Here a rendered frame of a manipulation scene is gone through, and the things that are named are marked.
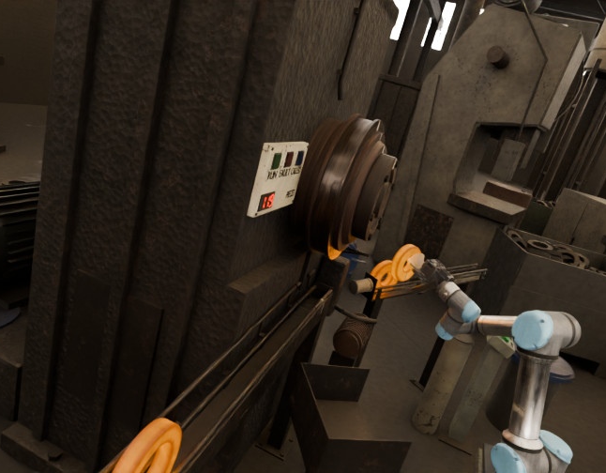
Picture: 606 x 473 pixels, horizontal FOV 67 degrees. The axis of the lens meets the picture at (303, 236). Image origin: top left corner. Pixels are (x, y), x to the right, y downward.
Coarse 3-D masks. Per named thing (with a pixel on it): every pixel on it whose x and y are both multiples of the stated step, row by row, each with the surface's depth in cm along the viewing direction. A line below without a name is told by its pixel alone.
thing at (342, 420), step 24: (312, 384) 123; (336, 384) 125; (360, 384) 127; (288, 408) 123; (312, 408) 107; (336, 408) 124; (360, 408) 127; (312, 432) 105; (336, 432) 117; (360, 432) 119; (312, 456) 102; (336, 456) 99; (360, 456) 100; (384, 456) 102
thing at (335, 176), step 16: (352, 128) 134; (368, 128) 132; (352, 144) 130; (336, 160) 128; (352, 160) 126; (336, 176) 128; (320, 192) 129; (336, 192) 128; (320, 208) 131; (336, 208) 129; (320, 224) 133; (320, 240) 138; (336, 256) 154
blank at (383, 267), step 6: (378, 264) 197; (384, 264) 196; (390, 264) 197; (372, 270) 197; (378, 270) 195; (384, 270) 196; (378, 276) 196; (390, 276) 202; (378, 282) 198; (384, 282) 203; (390, 282) 202; (396, 282) 205; (390, 288) 204
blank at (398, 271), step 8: (408, 248) 184; (416, 248) 187; (400, 256) 183; (408, 256) 186; (392, 264) 185; (400, 264) 184; (392, 272) 186; (400, 272) 186; (408, 272) 190; (400, 280) 188
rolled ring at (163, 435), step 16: (144, 432) 77; (160, 432) 78; (176, 432) 84; (128, 448) 74; (144, 448) 74; (160, 448) 86; (176, 448) 87; (128, 464) 73; (144, 464) 75; (160, 464) 86
